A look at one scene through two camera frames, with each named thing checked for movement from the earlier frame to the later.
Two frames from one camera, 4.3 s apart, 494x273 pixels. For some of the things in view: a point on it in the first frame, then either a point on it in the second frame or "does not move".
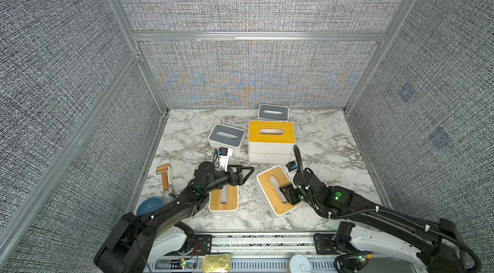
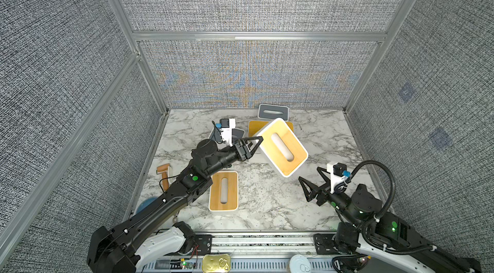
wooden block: x=164 y=170 does not move
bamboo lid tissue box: x=224 y=199 does not move
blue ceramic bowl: x=148 y=205 does not move
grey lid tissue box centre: x=227 y=137 does not move
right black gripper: x=290 y=190 -> x=327 y=196
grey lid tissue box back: x=273 y=112 does not move
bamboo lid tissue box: x=270 y=181 -> x=282 y=148
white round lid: x=300 y=263 does not move
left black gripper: x=238 y=180 -> x=241 y=152
